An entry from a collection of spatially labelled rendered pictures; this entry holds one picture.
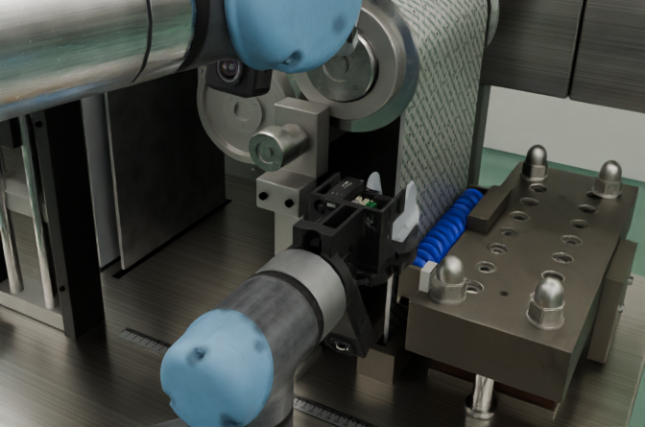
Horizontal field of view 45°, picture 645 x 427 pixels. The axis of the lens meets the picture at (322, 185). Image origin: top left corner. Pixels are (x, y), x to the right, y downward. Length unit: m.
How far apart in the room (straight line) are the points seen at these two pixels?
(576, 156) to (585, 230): 2.65
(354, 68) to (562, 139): 2.89
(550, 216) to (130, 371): 0.52
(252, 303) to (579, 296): 0.39
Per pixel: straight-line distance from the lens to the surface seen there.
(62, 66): 0.29
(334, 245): 0.63
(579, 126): 3.56
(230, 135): 0.86
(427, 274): 0.79
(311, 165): 0.77
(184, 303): 1.01
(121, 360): 0.93
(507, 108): 3.61
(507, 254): 0.88
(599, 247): 0.93
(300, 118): 0.76
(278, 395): 0.57
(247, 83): 0.58
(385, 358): 0.86
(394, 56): 0.72
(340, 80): 0.75
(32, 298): 1.01
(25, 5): 0.27
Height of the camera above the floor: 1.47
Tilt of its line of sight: 26 degrees down
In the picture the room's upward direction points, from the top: 2 degrees clockwise
